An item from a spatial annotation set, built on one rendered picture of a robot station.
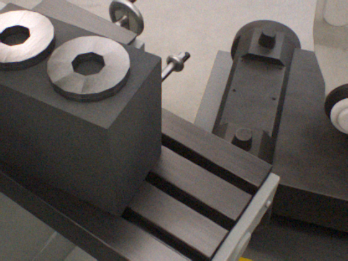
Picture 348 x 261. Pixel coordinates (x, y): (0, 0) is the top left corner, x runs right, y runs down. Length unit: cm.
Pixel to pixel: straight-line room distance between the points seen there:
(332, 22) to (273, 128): 34
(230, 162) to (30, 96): 30
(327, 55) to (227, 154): 44
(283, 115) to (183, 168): 60
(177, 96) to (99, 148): 151
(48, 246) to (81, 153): 77
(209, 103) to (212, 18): 97
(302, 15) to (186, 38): 58
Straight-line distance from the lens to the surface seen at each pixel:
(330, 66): 110
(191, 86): 207
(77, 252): 145
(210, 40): 228
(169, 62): 143
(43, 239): 130
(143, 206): 66
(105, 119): 51
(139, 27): 136
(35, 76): 56
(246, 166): 71
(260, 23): 146
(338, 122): 115
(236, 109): 122
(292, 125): 124
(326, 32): 101
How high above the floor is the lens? 151
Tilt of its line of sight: 52 degrees down
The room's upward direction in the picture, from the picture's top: 1 degrees counter-clockwise
